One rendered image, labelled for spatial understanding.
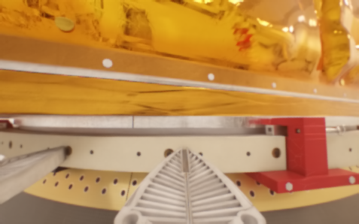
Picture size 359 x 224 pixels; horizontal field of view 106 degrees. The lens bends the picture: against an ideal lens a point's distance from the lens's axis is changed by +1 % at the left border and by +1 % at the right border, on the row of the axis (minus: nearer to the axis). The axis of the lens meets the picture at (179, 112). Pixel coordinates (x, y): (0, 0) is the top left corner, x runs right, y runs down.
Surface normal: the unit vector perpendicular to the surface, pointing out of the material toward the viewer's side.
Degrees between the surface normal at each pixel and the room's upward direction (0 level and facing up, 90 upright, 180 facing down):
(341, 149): 90
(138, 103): 90
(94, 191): 62
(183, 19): 134
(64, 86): 90
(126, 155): 90
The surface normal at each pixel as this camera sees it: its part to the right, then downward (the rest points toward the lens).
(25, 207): -0.30, -0.51
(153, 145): -0.07, -0.06
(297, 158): -0.99, 0.00
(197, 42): 0.29, 0.62
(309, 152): 0.16, -0.06
